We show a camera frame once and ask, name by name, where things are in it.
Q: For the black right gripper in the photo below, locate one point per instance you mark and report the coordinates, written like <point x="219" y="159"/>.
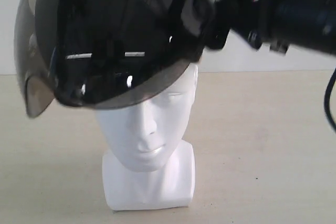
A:
<point x="249" y="19"/>

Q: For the black helmet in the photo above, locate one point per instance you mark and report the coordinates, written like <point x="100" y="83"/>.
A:
<point x="106" y="54"/>

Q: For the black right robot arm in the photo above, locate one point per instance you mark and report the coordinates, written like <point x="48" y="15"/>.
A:
<point x="279" y="24"/>

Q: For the white mannequin head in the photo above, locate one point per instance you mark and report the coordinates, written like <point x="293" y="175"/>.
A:
<point x="148" y="165"/>

